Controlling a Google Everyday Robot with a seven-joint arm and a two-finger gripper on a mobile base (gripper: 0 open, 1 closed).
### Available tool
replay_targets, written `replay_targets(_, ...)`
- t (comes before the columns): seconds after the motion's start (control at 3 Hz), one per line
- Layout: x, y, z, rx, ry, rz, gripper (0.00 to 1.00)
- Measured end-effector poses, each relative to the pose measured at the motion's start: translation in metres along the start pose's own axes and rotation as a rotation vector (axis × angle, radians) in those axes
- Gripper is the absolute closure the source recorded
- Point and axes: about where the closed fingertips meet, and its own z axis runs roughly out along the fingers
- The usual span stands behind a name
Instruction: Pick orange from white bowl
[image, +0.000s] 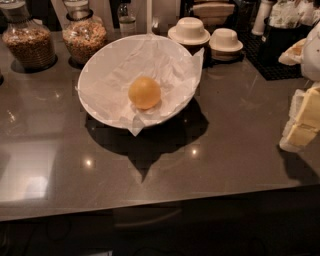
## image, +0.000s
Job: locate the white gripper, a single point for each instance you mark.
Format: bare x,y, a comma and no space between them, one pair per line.
312,56

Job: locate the white bowl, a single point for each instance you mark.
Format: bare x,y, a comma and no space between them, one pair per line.
100,66

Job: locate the black container with packets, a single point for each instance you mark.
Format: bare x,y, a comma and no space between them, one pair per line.
288,22

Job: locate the white upturned cup right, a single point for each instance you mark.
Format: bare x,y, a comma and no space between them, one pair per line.
225,40

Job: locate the white cylindrical shaker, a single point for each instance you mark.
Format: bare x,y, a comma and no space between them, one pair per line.
263,12

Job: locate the stacked wooden trays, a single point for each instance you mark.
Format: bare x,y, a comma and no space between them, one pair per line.
213,12

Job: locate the small clear glass bottle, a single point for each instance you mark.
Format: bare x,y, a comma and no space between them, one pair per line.
127,18

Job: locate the glass jar of cereal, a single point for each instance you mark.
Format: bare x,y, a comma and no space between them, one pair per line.
85,33

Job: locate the glass jar of grains left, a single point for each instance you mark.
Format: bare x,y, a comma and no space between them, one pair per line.
29,42

